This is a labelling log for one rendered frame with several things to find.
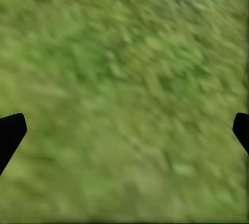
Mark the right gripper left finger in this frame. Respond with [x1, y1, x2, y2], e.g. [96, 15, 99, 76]
[0, 113, 27, 175]

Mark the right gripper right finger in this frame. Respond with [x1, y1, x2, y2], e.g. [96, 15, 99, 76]
[232, 113, 249, 154]

